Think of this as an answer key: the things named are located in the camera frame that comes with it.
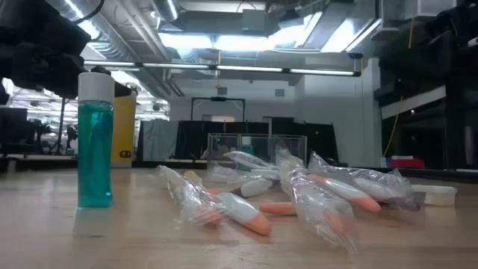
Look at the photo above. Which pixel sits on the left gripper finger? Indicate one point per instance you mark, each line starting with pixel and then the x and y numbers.
pixel 123 91

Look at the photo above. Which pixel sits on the teal mouthwash bottle white cap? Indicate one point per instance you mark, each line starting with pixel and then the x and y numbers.
pixel 247 149
pixel 95 149

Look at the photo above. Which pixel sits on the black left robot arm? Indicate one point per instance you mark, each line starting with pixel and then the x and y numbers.
pixel 11 22

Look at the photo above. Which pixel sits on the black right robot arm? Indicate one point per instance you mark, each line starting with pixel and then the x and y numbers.
pixel 459 26

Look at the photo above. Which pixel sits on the yellow wipes canister white lid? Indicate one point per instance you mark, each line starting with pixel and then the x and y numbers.
pixel 125 130

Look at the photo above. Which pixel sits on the grey hanging cloth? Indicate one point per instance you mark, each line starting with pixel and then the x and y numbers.
pixel 158 140

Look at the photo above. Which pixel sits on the black equipment stand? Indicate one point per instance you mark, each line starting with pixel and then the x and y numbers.
pixel 61 123

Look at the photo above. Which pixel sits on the angled ceiling light panel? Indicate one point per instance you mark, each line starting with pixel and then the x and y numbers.
pixel 347 35

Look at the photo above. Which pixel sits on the black monitor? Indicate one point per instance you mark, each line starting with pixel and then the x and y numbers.
pixel 13 127

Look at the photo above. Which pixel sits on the bright ceiling light panel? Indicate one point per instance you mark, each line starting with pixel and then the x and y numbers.
pixel 209 41

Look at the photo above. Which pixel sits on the flat white box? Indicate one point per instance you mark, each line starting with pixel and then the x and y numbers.
pixel 401 157

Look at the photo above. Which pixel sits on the red box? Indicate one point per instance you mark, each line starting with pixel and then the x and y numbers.
pixel 407 163

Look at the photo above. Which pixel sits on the long LED light bar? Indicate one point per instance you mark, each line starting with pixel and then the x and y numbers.
pixel 246 68

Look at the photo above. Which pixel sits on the clear acrylic organizer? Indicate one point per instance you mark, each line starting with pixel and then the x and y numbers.
pixel 291 147

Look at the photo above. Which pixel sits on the wide silver ventilation duct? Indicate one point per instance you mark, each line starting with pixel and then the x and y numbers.
pixel 123 33

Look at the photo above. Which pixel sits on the narrow silver ventilation duct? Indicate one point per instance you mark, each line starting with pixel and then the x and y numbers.
pixel 166 9

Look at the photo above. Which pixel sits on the small grey wall vent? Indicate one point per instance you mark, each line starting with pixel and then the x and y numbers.
pixel 222 90
pixel 279 93

